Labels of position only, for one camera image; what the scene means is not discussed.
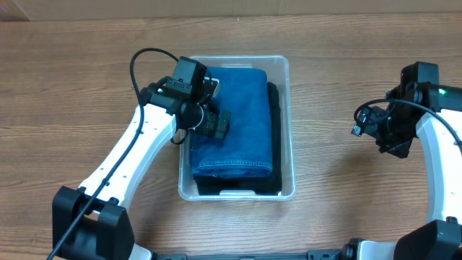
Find blue denim cloth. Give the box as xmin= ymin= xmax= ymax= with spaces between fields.
xmin=190 ymin=67 xmax=273 ymax=179

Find clear plastic storage bin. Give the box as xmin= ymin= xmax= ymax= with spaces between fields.
xmin=178 ymin=55 xmax=296 ymax=201

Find black garment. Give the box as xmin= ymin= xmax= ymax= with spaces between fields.
xmin=194 ymin=82 xmax=282 ymax=196

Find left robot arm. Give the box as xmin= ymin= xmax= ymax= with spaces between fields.
xmin=48 ymin=56 xmax=230 ymax=259

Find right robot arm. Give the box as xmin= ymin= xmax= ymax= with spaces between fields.
xmin=336 ymin=61 xmax=461 ymax=259

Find brown cardboard backdrop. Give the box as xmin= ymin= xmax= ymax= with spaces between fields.
xmin=1 ymin=0 xmax=461 ymax=21

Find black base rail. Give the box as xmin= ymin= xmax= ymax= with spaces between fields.
xmin=153 ymin=249 xmax=341 ymax=260

